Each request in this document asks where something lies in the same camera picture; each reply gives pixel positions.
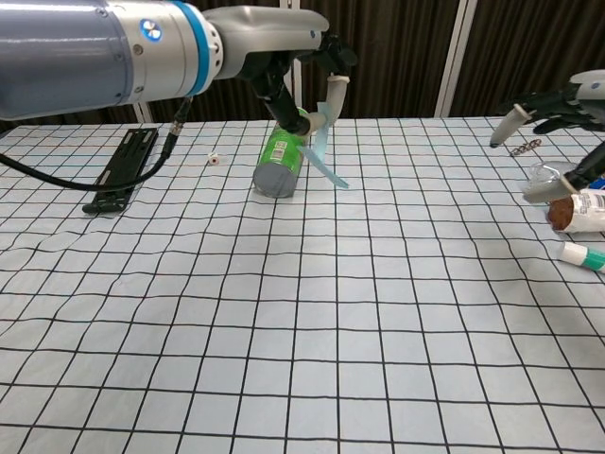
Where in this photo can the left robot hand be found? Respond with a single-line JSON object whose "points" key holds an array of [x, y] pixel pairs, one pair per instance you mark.
{"points": [[269, 42]]}

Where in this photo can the dark folding partition screen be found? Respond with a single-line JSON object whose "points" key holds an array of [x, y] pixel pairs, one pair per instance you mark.
{"points": [[402, 57]]}

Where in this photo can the white green glue stick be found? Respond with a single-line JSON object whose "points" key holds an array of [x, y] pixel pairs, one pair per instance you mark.
{"points": [[586, 255]]}

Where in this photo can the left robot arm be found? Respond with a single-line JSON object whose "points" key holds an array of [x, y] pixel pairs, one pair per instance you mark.
{"points": [[71, 57]]}

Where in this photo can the black folding stand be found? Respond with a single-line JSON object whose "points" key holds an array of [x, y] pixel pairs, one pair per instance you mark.
{"points": [[120, 168]]}

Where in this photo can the small white die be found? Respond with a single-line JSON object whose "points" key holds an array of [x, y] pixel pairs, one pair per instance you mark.
{"points": [[213, 159]]}

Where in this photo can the white bottle yellow cap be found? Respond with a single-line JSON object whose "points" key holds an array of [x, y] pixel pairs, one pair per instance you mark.
{"points": [[581, 213]]}

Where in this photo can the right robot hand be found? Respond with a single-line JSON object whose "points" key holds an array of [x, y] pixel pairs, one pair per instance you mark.
{"points": [[567, 104]]}

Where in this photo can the green chips can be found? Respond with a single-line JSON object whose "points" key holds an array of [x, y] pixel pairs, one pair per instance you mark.
{"points": [[281, 158]]}

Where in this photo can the checked light blue tablecloth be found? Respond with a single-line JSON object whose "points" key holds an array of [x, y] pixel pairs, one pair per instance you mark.
{"points": [[302, 331]]}

